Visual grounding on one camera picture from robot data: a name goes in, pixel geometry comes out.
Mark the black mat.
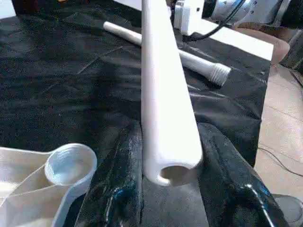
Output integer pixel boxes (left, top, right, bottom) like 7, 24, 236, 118
0, 0, 272, 227

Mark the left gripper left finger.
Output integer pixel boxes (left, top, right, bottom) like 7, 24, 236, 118
78, 122, 144, 227

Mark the white plastic table top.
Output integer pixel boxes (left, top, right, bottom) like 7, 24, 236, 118
0, 143, 98, 227

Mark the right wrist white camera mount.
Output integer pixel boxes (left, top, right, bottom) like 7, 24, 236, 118
174, 0, 206, 36

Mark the white flat board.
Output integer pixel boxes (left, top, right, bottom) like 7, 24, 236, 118
202, 18, 275, 61

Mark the white plastic table leg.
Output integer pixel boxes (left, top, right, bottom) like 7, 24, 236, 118
103, 21, 232, 87
141, 0, 204, 187

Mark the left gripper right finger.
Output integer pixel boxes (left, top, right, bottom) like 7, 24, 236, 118
198, 123, 292, 227

